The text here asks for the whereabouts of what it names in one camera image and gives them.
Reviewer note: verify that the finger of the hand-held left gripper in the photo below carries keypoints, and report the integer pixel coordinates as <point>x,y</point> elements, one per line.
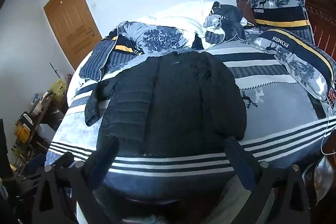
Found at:
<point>64,159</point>

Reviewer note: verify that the printed pillow with yellow stripe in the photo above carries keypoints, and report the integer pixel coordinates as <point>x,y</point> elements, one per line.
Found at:
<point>302,56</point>
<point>278,14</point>

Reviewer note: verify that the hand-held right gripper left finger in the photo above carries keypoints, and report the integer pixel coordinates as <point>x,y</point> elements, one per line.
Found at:
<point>115,147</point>

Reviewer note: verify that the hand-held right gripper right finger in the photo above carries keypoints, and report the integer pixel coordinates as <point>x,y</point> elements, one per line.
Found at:
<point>231,150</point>

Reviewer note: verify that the white blanket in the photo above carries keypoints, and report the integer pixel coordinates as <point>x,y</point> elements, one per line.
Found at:
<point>178,22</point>

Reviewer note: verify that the black down jacket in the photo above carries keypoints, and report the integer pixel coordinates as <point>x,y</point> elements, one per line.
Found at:
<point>170,103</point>

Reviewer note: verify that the yellow plastic bag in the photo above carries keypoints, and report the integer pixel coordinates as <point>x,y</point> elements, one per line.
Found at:
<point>58,87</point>

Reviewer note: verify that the dark fleece blanket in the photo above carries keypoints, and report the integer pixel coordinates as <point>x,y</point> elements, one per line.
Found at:
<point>231,14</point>

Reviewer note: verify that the shiny plastic bag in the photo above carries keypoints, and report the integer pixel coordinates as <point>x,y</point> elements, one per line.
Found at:
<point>321,176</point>

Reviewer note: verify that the cluttered side table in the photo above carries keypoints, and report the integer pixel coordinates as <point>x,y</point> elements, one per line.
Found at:
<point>44,111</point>

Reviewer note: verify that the brown wooden door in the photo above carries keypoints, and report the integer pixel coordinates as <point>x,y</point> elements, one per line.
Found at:
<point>68,22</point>

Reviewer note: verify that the person's trousers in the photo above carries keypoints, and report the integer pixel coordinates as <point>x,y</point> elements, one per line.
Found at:
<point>233,203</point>

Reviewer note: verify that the yellow box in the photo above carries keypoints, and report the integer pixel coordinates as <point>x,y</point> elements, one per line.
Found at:
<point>23,133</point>

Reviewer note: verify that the blue tree print duvet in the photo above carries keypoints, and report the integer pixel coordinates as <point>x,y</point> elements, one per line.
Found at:
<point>157,35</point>

